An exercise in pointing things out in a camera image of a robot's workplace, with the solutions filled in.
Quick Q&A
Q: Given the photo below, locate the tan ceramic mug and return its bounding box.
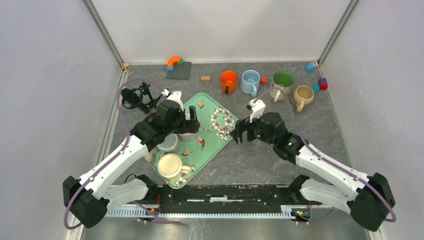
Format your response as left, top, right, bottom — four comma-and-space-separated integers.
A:
291, 85, 315, 113

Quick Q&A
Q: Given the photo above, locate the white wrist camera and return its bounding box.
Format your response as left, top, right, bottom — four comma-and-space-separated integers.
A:
161, 89, 185, 111
247, 98, 266, 123

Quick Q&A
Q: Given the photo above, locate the orange mug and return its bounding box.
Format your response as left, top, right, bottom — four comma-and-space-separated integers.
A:
220, 70, 238, 94

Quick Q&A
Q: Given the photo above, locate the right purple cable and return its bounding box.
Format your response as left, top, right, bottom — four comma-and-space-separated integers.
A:
253, 86, 397, 226

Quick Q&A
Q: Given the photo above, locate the floral cream mug green inside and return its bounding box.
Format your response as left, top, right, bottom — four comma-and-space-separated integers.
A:
269, 71, 295, 103

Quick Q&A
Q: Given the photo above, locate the small red cube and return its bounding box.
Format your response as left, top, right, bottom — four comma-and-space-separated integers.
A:
260, 77, 267, 85

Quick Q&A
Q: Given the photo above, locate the black mounting base rail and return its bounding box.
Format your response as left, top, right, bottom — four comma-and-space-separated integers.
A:
138, 184, 309, 214

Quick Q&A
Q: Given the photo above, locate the brown wooden block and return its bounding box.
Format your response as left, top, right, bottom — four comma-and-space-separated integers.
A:
200, 75, 211, 83

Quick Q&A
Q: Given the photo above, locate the light blue ribbed mug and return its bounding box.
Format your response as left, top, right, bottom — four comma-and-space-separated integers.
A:
240, 69, 261, 98

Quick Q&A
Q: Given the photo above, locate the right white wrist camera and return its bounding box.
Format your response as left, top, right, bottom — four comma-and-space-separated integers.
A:
247, 98, 266, 123

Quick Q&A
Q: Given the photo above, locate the green floral tray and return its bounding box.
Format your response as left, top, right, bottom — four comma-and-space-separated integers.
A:
145, 92, 238, 189

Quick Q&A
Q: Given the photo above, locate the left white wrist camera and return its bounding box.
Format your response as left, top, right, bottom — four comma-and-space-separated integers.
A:
161, 89, 185, 111

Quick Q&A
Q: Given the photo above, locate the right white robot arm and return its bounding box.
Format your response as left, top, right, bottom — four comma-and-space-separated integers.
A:
230, 112, 396, 232

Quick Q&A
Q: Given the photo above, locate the purple red block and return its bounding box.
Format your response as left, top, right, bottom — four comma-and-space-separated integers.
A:
318, 77, 328, 91

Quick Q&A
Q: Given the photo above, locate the mauve mug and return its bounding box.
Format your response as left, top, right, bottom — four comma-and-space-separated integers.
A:
178, 132, 198, 142

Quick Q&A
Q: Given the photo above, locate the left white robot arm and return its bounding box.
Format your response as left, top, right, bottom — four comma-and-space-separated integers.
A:
62, 99, 200, 230

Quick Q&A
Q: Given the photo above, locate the teal block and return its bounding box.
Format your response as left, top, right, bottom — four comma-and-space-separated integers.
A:
312, 85, 320, 93

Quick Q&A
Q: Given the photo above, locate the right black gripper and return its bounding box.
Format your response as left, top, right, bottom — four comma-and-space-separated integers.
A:
229, 110, 276, 147

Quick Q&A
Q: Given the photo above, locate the grey lego baseplate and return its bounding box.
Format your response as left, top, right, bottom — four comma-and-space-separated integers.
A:
166, 62, 192, 80

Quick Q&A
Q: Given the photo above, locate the orange curved block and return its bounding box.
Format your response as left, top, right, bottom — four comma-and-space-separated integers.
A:
166, 56, 184, 72

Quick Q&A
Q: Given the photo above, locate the grey mug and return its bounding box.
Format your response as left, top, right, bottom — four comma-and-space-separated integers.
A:
156, 133, 181, 154

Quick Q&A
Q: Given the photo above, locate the blue block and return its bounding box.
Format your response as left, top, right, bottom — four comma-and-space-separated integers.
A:
305, 62, 317, 72

